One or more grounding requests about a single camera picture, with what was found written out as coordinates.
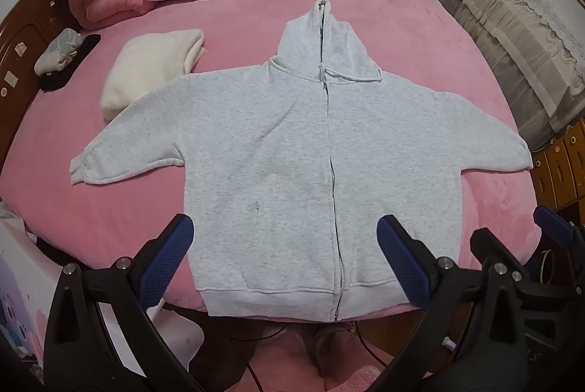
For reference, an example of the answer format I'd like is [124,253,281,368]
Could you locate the white plastic object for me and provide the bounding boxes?
[148,301,204,358]

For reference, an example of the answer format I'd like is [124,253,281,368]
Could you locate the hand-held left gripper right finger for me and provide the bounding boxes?
[366,215,546,392]

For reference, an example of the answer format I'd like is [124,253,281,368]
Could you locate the pink bed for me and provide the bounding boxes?
[0,0,544,316]

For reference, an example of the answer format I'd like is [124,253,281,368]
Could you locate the white printed box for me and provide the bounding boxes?
[0,209,60,374]

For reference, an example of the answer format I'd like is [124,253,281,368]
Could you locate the wooden drawer cabinet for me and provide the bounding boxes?
[530,129,585,214]

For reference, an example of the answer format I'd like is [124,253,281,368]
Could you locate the black cloth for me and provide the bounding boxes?
[39,34,101,92]

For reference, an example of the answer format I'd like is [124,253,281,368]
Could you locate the lace-covered furniture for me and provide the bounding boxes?
[434,0,585,150]

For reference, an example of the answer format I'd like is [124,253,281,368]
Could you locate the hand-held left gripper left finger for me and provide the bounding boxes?
[43,214,202,392]

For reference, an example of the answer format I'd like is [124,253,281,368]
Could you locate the person's brown trousers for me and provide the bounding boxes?
[189,320,357,392]

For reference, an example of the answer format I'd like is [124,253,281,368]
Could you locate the light grey zip hoodie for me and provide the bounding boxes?
[69,0,535,322]

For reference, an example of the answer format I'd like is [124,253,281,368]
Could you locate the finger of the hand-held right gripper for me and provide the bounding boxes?
[470,228,536,289]
[534,206,585,256]

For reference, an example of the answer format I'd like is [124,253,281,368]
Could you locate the cream folded cloth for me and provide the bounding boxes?
[101,29,205,121]

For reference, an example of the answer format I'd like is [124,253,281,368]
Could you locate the grey patterned cloth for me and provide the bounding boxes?
[34,27,83,76]

